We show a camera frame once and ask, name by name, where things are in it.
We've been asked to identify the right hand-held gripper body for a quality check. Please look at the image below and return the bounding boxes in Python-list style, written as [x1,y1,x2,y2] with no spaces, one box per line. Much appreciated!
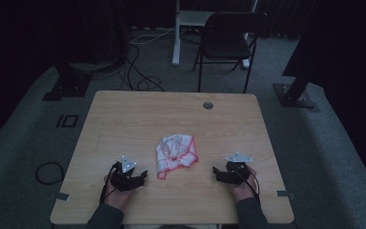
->
[223,152,254,185]

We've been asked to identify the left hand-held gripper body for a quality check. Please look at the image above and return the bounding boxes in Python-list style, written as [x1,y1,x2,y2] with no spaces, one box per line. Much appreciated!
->
[109,155,141,193]

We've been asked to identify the white cloth with red grid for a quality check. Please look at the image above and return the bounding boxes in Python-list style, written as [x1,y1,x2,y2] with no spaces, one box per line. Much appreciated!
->
[155,133,200,181]

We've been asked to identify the person's left hand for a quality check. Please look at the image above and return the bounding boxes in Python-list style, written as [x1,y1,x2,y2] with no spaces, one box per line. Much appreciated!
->
[102,177,132,212]

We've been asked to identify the person's right hand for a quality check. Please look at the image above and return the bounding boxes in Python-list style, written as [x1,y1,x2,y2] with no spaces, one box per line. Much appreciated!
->
[231,164,260,203]

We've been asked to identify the grey tape strip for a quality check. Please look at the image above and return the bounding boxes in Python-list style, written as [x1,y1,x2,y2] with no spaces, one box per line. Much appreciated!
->
[275,189,297,201]
[54,192,71,202]

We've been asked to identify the black tape floor marks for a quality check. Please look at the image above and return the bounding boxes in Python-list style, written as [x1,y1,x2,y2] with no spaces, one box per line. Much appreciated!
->
[55,114,80,129]

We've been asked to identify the slanted black stand with base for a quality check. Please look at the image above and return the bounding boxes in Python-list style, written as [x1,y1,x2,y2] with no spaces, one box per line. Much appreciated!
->
[273,18,320,113]

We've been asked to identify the black stand with square base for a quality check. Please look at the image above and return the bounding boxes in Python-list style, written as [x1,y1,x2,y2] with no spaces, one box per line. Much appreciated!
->
[42,62,93,102]

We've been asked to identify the round grey stand base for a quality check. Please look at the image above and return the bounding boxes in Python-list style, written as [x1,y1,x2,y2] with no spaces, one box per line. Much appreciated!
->
[68,60,117,73]

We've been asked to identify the black folding chair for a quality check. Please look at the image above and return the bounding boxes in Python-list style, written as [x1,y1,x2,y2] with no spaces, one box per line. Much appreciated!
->
[193,11,270,94]

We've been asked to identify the left hand-held gripper black cable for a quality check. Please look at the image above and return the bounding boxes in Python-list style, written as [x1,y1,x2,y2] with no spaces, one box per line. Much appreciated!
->
[99,161,119,205]

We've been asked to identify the hand-held gripper black cable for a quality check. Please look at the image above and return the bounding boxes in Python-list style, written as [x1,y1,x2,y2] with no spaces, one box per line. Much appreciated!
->
[99,161,119,205]
[243,167,262,205]

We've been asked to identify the right hand-held gripper black cable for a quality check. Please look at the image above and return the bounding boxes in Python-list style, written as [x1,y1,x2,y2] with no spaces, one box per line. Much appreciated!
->
[243,167,262,205]

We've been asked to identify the coiled black cable loop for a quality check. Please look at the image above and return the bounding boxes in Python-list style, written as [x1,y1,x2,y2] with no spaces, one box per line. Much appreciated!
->
[34,160,67,186]

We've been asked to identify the tangled black floor cables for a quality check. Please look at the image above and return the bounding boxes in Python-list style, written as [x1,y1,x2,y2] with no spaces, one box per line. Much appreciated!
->
[119,41,167,93]

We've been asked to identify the white floor cable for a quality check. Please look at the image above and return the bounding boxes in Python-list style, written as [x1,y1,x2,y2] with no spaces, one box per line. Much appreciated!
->
[129,27,176,46]

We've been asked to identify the white desk frame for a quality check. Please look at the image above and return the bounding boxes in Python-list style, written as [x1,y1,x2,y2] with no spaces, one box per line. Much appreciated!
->
[172,0,259,70]

